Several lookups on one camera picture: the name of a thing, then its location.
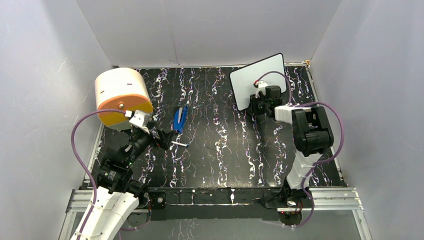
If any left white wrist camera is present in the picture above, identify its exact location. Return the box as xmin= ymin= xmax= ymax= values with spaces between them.
xmin=124 ymin=110 xmax=152 ymax=134

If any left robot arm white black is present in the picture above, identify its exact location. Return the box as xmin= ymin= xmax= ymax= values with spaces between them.
xmin=71 ymin=127 xmax=177 ymax=240

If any blue stapler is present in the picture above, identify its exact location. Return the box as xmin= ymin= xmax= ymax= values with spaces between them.
xmin=172 ymin=105 xmax=188 ymax=134

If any white whiteboard marker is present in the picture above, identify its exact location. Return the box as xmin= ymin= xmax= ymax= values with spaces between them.
xmin=171 ymin=141 xmax=189 ymax=148

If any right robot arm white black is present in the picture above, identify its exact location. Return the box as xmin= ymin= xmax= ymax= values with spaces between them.
xmin=249 ymin=81 xmax=334 ymax=207

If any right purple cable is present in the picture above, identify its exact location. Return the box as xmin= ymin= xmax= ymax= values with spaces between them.
xmin=255 ymin=70 xmax=345 ymax=228

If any small black-framed whiteboard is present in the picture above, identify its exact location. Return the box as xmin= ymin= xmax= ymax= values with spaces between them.
xmin=229 ymin=52 xmax=290 ymax=111

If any cream orange cylindrical drum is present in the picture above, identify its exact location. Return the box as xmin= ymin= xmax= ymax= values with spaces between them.
xmin=94 ymin=67 xmax=154 ymax=131

